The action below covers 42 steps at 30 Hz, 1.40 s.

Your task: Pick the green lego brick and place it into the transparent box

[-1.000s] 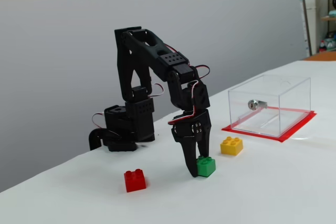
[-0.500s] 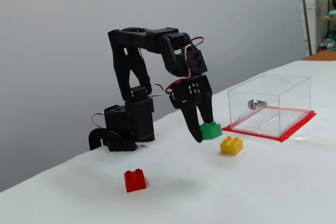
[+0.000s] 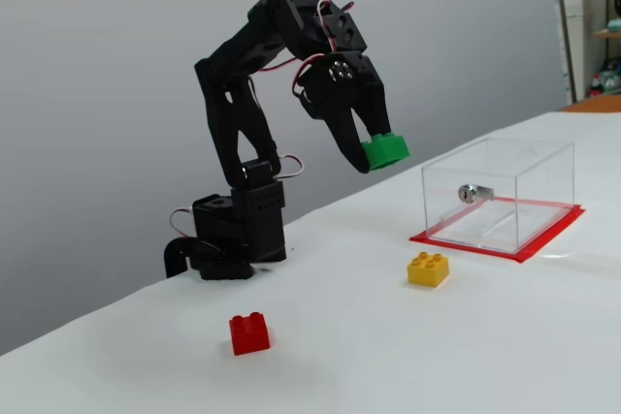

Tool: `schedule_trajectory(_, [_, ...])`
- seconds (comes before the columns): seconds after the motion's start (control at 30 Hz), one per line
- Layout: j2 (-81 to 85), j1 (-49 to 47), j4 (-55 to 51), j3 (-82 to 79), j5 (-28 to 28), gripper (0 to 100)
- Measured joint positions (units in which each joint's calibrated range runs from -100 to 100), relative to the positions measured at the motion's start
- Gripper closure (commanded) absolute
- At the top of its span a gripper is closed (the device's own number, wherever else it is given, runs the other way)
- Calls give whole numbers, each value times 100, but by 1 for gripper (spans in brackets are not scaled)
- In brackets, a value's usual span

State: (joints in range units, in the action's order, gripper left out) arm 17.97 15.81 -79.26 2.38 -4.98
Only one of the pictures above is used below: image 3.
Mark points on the red tape frame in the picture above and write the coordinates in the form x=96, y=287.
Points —
x=461, y=245

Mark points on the wooden shelf board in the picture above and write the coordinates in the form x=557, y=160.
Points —
x=607, y=35

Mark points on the green lego brick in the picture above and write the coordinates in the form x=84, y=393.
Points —
x=388, y=152

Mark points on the white refrigerator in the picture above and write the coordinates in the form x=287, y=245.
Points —
x=576, y=45

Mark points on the grey metal shelf post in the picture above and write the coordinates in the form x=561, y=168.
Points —
x=563, y=21

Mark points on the silver cam lock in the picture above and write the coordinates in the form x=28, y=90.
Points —
x=466, y=195

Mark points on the teal round object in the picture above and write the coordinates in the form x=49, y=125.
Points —
x=615, y=25

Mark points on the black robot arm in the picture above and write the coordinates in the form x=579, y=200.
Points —
x=233, y=108

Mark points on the black table clamp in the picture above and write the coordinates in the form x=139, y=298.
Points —
x=173, y=256

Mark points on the transparent acrylic box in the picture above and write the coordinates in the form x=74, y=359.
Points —
x=543, y=181

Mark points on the orange wooden table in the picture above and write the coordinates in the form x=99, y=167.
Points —
x=597, y=105

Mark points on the cola bottle red cap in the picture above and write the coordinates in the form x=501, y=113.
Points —
x=595, y=88

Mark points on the yellow lego brick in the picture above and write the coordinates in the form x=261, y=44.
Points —
x=427, y=271

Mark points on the red lego brick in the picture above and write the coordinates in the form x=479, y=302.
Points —
x=250, y=336

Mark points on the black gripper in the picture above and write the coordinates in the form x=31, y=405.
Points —
x=350, y=90

